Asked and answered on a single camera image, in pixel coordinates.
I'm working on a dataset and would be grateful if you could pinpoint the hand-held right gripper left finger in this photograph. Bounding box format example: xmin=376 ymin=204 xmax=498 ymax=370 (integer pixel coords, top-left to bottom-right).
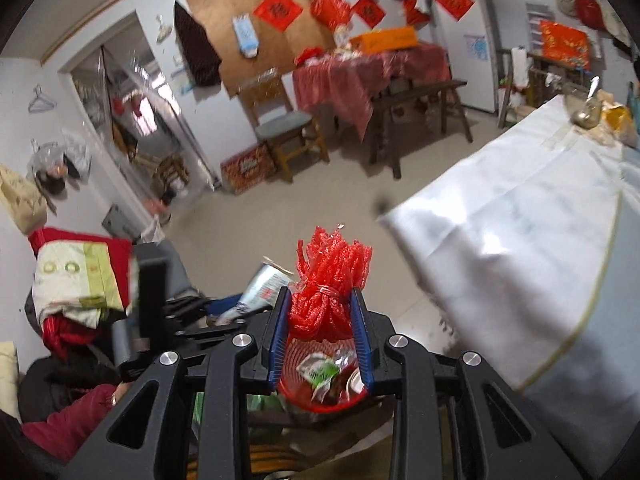
xmin=60 ymin=285 xmax=293 ymax=480

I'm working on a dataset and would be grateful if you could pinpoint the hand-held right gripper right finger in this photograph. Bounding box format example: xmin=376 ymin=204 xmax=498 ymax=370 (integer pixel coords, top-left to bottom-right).
xmin=349 ymin=286 xmax=583 ymax=480

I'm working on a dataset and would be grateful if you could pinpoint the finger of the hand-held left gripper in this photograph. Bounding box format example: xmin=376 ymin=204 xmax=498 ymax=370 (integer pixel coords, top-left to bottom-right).
xmin=167 ymin=296 xmax=242 ymax=321
xmin=175 ymin=310 xmax=273 ymax=348

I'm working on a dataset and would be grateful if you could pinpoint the silver squeeze tube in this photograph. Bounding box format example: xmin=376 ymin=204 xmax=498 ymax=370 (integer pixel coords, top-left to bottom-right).
xmin=220 ymin=256 xmax=296 ymax=326

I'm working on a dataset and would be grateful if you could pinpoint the green snack wrapper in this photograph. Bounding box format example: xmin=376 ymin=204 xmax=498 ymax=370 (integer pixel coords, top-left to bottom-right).
xmin=297 ymin=352 xmax=341 ymax=391

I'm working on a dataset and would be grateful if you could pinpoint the red foam fruit net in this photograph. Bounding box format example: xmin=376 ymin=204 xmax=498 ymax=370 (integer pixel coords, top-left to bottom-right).
xmin=287 ymin=226 xmax=375 ymax=343

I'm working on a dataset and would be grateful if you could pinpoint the red mesh basket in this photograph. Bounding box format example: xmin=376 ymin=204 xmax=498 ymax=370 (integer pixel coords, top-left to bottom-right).
xmin=279 ymin=335 xmax=371 ymax=415

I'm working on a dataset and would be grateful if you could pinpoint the person's left forearm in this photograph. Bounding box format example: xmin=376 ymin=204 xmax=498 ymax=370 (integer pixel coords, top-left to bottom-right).
xmin=22 ymin=382 xmax=118 ymax=463

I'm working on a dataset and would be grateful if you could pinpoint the grey box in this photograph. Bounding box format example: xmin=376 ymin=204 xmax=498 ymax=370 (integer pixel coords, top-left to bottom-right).
xmin=102 ymin=204 xmax=151 ymax=241

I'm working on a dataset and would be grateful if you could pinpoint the red and white folded quilt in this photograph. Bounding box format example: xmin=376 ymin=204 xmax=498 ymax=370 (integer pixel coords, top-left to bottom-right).
xmin=27 ymin=227 xmax=136 ymax=321

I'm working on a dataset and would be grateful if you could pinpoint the green plastic bag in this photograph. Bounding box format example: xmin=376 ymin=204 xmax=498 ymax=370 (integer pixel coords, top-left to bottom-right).
xmin=192 ymin=392 xmax=281 ymax=428

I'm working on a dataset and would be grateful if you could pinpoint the black fleece garment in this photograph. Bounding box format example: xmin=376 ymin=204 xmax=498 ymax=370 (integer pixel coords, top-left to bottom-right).
xmin=20 ymin=355 xmax=121 ymax=411

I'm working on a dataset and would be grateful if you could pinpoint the red carton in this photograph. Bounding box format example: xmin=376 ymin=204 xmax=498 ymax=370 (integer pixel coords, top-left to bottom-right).
xmin=220 ymin=141 xmax=276 ymax=195

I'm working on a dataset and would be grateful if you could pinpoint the beige patterned bag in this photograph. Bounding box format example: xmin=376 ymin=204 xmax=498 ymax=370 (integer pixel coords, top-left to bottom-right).
xmin=0 ymin=165 xmax=48 ymax=233

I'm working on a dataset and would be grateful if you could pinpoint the clear plastic door curtain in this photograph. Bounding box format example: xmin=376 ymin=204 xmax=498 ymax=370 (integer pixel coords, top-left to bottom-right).
xmin=70 ymin=45 xmax=221 ymax=196

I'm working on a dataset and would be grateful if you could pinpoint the wooden chair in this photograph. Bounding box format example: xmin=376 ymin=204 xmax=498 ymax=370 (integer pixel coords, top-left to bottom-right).
xmin=237 ymin=71 xmax=331 ymax=183

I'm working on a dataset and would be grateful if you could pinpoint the dark hanging garment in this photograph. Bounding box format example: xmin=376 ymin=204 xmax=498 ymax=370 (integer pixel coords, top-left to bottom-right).
xmin=172 ymin=0 xmax=223 ymax=88

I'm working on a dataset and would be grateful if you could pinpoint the dark wooden bench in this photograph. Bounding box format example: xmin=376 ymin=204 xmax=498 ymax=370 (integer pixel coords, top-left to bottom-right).
xmin=367 ymin=80 xmax=473 ymax=180

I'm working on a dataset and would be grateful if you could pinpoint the red checked tablecloth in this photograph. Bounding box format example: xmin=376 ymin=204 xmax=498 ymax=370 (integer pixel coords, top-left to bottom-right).
xmin=292 ymin=42 xmax=453 ymax=141

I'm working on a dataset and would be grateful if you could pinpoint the blue mask packet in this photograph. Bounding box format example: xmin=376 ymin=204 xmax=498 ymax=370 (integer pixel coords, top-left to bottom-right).
xmin=232 ymin=12 xmax=260 ymax=58

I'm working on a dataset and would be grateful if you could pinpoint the white refrigerator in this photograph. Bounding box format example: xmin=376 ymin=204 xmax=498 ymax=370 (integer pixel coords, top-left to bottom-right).
xmin=425 ymin=0 xmax=501 ymax=113

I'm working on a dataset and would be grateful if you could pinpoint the red diamond paper decoration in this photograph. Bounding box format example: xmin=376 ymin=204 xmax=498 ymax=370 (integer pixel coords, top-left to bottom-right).
xmin=350 ymin=0 xmax=387 ymax=29
xmin=434 ymin=0 xmax=476 ymax=22
xmin=252 ymin=0 xmax=305 ymax=36

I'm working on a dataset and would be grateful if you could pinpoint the long orange box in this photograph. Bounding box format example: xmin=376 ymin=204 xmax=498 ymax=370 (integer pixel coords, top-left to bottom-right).
xmin=349 ymin=26 xmax=418 ymax=55

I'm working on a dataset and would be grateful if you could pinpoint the white paper towel roll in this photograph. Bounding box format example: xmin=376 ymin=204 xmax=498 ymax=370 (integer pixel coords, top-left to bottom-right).
xmin=510 ymin=47 xmax=530 ymax=88

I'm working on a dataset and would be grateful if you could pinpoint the red hanging plastic bag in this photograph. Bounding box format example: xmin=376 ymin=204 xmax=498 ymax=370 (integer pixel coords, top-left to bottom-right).
xmin=310 ymin=0 xmax=352 ymax=31

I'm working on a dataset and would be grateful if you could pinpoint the yellow plastic bag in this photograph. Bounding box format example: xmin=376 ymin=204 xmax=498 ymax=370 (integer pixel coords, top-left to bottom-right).
xmin=600 ymin=91 xmax=640 ymax=147

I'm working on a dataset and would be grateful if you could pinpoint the orange gift box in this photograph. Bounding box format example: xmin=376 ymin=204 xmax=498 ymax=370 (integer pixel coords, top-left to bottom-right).
xmin=539 ymin=20 xmax=591 ymax=68

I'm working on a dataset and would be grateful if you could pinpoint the red tote bag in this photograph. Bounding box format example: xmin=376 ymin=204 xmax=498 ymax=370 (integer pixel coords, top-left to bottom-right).
xmin=574 ymin=0 xmax=607 ymax=31

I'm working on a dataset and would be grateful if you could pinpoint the beige tote bag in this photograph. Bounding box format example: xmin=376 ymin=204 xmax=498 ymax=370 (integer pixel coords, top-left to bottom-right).
xmin=607 ymin=5 xmax=636 ymax=46

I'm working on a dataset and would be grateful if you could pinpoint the wire coat hanger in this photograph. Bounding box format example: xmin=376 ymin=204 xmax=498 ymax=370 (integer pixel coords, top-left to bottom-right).
xmin=27 ymin=85 xmax=58 ymax=113

